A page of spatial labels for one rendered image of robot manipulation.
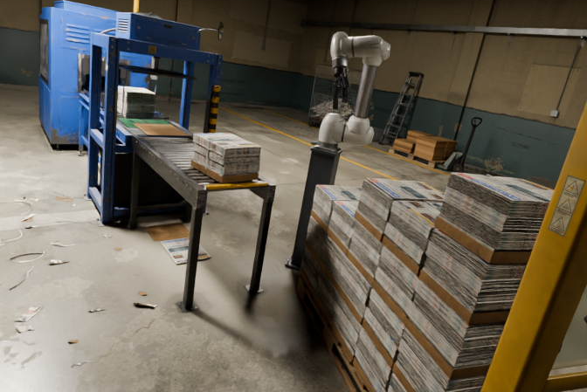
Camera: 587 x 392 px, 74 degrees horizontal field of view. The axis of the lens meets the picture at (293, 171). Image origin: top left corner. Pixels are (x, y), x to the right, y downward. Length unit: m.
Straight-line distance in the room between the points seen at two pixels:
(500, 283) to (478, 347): 0.26
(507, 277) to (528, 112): 7.49
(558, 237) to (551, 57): 7.95
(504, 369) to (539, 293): 0.23
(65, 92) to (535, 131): 7.96
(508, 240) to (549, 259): 0.39
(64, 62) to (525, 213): 5.20
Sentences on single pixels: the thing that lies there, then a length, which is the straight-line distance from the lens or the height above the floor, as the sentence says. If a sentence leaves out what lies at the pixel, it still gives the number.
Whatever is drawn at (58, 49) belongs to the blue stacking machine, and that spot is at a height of 1.28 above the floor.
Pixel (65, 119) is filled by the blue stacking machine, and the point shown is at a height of 0.43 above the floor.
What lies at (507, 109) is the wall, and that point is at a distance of 9.04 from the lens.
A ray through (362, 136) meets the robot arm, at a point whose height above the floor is 1.16.
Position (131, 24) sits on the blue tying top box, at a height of 1.66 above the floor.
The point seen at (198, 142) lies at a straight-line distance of 2.61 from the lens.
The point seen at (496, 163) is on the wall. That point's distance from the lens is 9.08.
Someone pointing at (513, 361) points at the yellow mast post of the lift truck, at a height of 0.98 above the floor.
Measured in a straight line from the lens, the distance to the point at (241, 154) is 2.45.
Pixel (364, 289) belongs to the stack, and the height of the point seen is 0.56.
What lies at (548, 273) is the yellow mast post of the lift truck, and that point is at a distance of 1.06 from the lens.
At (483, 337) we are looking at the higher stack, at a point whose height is 0.77.
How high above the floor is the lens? 1.58
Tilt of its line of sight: 15 degrees down
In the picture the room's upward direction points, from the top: 10 degrees clockwise
